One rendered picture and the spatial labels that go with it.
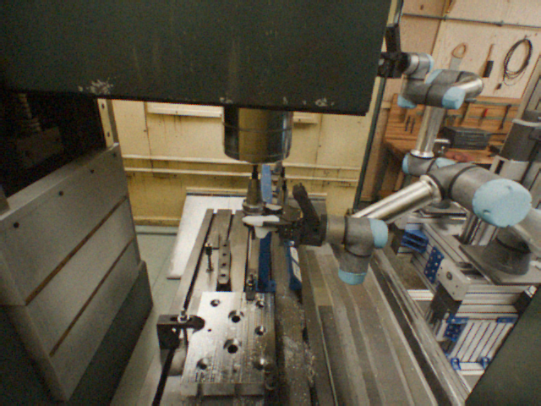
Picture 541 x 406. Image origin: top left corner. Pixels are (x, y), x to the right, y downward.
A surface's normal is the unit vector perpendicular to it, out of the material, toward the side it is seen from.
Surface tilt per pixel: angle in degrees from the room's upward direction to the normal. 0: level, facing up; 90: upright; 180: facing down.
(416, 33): 90
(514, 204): 86
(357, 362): 8
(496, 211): 87
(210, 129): 90
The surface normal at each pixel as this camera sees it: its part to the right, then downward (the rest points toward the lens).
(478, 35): 0.05, 0.46
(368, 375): 0.07, -0.82
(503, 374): -1.00, -0.04
